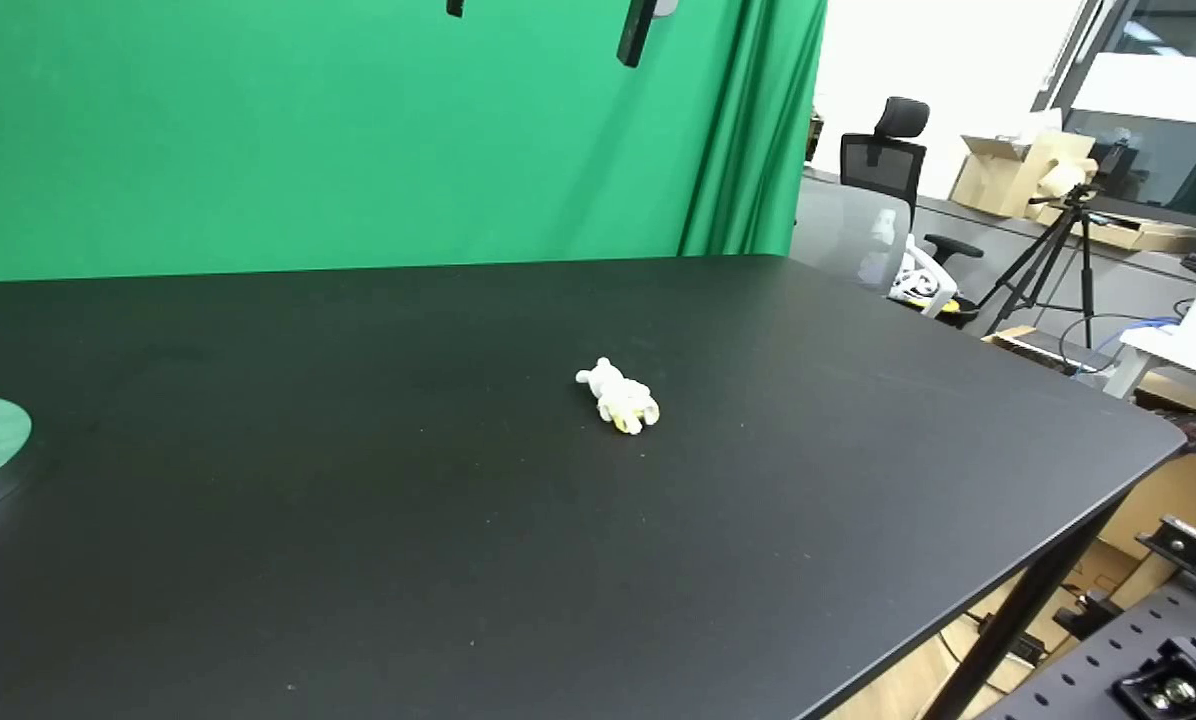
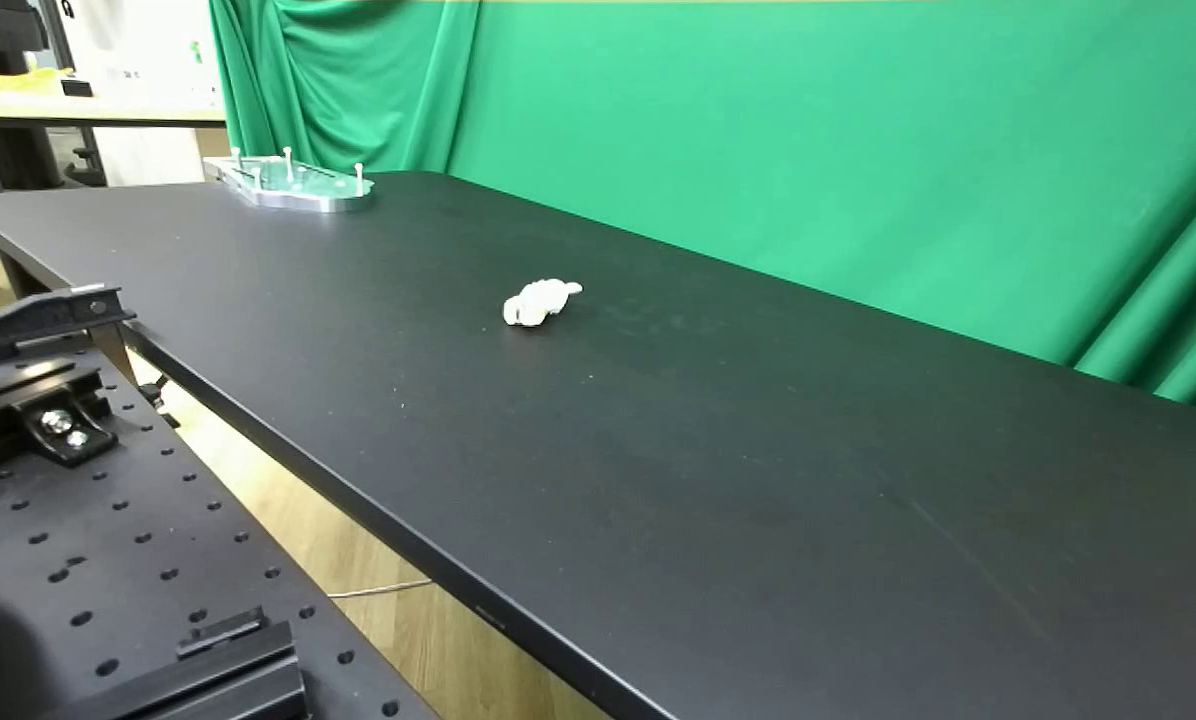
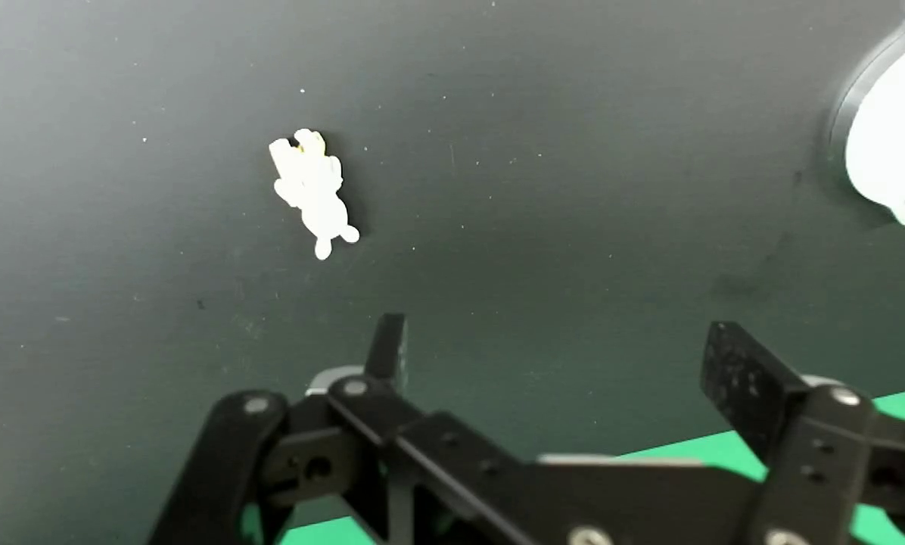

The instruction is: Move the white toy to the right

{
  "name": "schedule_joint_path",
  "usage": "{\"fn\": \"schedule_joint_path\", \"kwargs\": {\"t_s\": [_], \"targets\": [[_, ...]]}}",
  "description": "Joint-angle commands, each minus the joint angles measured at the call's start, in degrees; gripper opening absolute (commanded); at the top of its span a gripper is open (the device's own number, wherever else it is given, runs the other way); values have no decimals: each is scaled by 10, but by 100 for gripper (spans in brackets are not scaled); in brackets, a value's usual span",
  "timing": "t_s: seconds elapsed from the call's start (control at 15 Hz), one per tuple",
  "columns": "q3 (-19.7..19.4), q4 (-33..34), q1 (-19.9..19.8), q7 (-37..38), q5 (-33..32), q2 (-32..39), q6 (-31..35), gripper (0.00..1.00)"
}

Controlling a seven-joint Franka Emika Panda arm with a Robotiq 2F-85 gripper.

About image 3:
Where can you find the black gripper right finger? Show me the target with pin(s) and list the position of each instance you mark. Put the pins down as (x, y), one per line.
(772, 403)

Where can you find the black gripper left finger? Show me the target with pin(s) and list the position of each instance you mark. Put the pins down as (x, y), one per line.
(371, 424)

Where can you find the white plush toy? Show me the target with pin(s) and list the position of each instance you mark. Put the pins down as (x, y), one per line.
(312, 192)

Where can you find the green mat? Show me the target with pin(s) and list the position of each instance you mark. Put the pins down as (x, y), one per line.
(711, 452)

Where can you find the white rounded plastic object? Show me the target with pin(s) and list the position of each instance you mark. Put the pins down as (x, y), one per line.
(891, 132)

